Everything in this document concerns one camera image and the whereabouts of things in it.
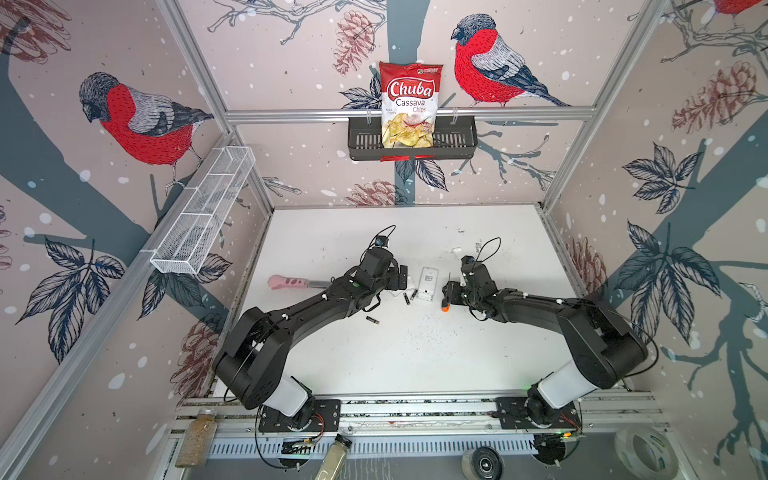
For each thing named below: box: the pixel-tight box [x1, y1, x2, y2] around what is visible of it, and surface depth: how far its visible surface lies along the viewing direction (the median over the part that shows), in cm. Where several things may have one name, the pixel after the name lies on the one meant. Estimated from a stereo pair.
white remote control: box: [416, 267, 439, 302], surface depth 100 cm
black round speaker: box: [461, 446, 505, 480], surface depth 60 cm
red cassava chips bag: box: [379, 61, 443, 149], surface depth 86 cm
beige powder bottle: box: [315, 433, 353, 480], surface depth 66 cm
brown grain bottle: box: [175, 408, 218, 468], surface depth 69 cm
